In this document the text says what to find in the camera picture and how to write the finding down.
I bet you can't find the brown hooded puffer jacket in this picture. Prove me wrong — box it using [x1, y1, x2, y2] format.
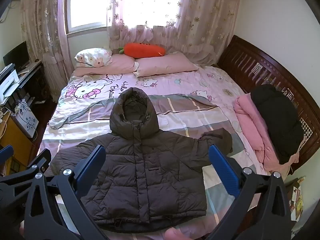
[51, 87, 234, 227]

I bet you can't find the light wooden cabinet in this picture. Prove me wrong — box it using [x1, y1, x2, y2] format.
[0, 111, 34, 178]

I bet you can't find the black shelf rack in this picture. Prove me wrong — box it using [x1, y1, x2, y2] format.
[15, 60, 50, 105]

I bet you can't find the grey plaid blanket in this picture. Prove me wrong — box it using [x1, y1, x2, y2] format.
[49, 95, 253, 220]

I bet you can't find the orange carrot plush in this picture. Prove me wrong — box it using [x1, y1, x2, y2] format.
[118, 42, 167, 58]

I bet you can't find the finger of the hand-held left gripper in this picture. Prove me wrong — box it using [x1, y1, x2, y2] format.
[0, 149, 52, 205]
[0, 144, 13, 162]

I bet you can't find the white floral pillow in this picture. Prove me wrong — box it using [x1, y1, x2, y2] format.
[74, 47, 113, 68]

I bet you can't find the white box with blue flowers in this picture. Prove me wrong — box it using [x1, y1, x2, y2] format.
[14, 100, 40, 138]

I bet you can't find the pink lace curtain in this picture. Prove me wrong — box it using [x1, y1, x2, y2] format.
[20, 0, 73, 90]
[106, 0, 247, 65]

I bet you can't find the black puffer jacket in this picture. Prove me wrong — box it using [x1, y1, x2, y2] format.
[251, 84, 304, 165]

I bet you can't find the pink folded quilt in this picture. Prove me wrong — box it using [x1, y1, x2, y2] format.
[234, 93, 300, 177]

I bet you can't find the white printer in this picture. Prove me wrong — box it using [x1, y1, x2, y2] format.
[0, 64, 20, 103]

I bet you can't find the window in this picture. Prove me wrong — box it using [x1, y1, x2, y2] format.
[65, 0, 185, 34]

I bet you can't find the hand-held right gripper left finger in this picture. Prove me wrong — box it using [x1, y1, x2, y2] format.
[25, 144, 108, 240]

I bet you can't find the pink pillow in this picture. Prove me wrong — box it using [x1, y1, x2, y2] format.
[72, 54, 137, 76]
[134, 52, 199, 77]

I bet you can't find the black monitor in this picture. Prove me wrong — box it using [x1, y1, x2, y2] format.
[3, 41, 30, 72]

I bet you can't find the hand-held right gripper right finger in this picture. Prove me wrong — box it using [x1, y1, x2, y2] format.
[205, 144, 294, 240]

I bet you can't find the person's right hand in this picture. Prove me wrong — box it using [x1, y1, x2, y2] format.
[164, 228, 191, 240]

